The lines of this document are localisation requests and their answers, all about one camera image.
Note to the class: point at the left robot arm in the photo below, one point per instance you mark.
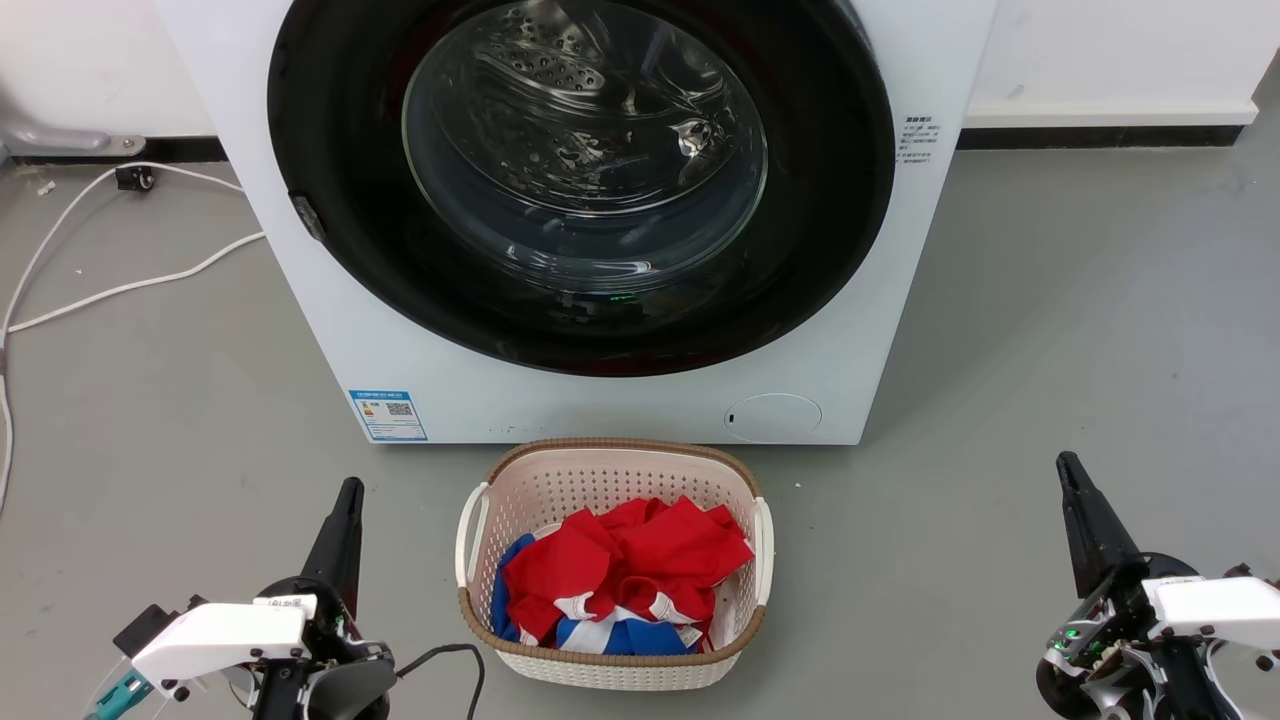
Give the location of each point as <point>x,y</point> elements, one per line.
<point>340,690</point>

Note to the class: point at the blue garment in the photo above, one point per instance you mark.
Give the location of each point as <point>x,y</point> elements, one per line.
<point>632,638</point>

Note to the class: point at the white front-load washing machine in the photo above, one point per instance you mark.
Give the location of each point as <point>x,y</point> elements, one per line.
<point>420,360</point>

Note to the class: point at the cream plastic laundry basket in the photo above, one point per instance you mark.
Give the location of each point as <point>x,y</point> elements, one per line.
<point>610,470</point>

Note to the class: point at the blue energy label sticker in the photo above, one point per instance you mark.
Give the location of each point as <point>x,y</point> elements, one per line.
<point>388,415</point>

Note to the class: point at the red garment with white trim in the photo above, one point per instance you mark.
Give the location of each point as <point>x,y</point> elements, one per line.
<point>640,555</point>

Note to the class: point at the round white filter cover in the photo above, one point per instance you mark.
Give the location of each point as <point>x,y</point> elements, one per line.
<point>775,418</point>

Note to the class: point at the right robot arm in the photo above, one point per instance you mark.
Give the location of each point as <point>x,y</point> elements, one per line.
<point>1085,685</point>

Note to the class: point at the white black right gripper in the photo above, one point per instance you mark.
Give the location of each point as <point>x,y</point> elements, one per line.
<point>1215,608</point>

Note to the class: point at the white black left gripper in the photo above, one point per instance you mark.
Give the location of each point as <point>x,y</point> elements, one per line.
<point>215,635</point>

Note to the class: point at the printed warning text sticker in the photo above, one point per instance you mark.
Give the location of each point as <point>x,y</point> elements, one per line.
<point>919,140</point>

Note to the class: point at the black round washer door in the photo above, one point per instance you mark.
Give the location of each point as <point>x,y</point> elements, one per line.
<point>335,110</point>

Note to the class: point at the teal connector on left arm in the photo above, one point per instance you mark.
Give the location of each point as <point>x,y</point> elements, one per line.
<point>118,697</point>

